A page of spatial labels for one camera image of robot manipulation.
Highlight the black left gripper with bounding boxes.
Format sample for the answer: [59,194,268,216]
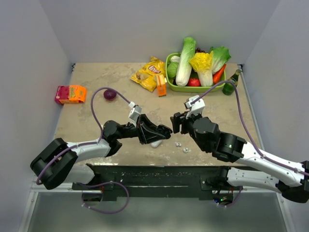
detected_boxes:
[116,114,166,145]

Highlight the black earbud charging case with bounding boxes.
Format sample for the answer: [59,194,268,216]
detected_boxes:
[157,124,173,140]

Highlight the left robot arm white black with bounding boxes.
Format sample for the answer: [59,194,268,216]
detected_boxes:
[30,114,172,190]

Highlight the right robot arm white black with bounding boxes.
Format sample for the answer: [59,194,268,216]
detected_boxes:
[170,112,309,203]

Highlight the white earbud charging case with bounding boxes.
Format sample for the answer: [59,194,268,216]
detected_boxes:
[150,140,162,148]

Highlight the white earbud far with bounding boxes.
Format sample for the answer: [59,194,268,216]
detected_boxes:
[183,147,191,153]

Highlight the green plastic basket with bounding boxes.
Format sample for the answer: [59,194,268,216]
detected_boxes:
[165,53,227,93]

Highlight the red tomato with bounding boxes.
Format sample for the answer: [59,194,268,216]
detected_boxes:
[187,78,201,87]

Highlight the orange small carton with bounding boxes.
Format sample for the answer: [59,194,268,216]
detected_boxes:
[156,74,167,97]

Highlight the green white napa cabbage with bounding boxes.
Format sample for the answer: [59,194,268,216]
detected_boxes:
[176,37,197,87]

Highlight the red onion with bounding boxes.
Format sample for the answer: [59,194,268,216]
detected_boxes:
[103,89,117,101]

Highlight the yellow Lays chips bag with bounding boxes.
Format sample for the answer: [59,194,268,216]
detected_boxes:
[130,56,166,92]

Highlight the round green cabbage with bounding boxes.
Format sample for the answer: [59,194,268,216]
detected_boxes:
[167,62,179,79]

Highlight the orange carrot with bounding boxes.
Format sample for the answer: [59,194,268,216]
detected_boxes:
[213,64,226,85]

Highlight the white cauliflower piece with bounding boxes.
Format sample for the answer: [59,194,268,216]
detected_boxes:
[170,56,180,63]

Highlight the green glass bottle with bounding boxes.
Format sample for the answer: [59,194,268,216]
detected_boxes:
[222,69,241,95]

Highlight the yellow napa cabbage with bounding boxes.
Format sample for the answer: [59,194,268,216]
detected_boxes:
[189,51,213,87]

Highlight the dark grapes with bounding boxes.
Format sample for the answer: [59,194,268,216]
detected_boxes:
[196,47,206,53]

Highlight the green leaf lettuce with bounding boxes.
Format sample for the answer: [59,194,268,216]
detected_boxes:
[210,46,231,74]

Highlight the pink orange snack box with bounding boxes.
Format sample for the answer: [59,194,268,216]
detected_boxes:
[55,85,87,105]

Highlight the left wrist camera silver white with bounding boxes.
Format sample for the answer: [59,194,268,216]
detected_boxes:
[128,101,141,126]

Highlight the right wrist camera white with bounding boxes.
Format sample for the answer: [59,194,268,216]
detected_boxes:
[184,95,205,119]

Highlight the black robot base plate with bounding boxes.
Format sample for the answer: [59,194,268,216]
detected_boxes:
[78,166,241,201]

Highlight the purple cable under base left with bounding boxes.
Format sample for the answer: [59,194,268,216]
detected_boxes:
[81,181,129,214]

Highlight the purple cable under base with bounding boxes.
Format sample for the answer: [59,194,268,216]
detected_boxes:
[81,181,129,214]
[216,186,244,208]

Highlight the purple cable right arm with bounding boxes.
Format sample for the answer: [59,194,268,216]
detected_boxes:
[192,80,309,177]

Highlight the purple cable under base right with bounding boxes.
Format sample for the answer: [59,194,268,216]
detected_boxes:
[216,186,244,208]

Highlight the aluminium frame rail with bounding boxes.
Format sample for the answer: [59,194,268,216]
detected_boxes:
[30,181,101,193]

